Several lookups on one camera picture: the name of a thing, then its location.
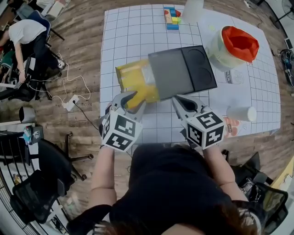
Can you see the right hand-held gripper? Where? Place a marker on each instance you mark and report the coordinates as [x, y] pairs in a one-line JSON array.
[[204, 128]]

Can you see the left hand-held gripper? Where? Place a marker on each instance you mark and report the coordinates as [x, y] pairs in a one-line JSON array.
[[121, 130]]

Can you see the yellow bag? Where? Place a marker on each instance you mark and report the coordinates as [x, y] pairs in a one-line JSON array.
[[133, 82]]

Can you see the dark grey tray box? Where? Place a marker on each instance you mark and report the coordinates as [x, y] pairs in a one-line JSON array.
[[181, 71]]

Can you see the person's right forearm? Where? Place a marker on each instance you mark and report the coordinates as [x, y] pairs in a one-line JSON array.
[[220, 169]]

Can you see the person's left forearm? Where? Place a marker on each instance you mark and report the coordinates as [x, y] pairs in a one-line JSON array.
[[103, 174]]

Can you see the black carton box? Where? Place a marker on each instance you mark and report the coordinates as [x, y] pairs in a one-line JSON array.
[[37, 134]]

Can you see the white paper cup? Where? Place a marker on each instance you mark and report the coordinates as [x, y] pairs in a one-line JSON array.
[[241, 113]]

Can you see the white power strip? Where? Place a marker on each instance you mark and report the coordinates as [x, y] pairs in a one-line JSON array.
[[70, 102]]

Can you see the white round bin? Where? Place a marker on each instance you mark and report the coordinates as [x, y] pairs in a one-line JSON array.
[[218, 57]]

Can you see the white grid tablecloth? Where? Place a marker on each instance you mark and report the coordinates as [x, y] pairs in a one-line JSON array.
[[128, 41]]

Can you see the person's torso in black shirt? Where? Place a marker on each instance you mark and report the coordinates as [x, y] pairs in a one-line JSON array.
[[172, 190]]

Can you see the orange bin bag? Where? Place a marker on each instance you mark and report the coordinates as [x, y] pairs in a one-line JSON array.
[[241, 43]]

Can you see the black office chair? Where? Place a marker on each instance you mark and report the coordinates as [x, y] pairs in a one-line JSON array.
[[29, 89], [55, 160], [271, 202]]

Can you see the pile of coloured wooden blocks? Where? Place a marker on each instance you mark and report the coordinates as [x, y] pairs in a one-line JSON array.
[[172, 18]]

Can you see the shiny metallic bag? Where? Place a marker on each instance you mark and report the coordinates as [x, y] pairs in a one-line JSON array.
[[247, 186]]

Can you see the tall white cylinder container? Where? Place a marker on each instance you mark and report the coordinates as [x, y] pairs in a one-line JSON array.
[[193, 10]]

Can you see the white waste bin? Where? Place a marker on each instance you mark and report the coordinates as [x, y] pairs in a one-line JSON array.
[[27, 114]]

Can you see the teal packet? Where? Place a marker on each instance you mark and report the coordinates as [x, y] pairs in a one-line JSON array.
[[27, 135]]

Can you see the black blue equipment bundle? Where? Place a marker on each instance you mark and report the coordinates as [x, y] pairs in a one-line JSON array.
[[288, 66]]

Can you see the yellow board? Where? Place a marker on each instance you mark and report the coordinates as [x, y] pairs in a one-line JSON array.
[[286, 174]]

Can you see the black metal rack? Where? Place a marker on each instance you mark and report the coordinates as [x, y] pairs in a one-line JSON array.
[[11, 149]]

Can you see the blue office chair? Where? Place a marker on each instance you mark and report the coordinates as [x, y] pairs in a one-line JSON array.
[[39, 16]]

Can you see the black standing fan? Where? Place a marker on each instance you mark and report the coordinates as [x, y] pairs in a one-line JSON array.
[[288, 5]]

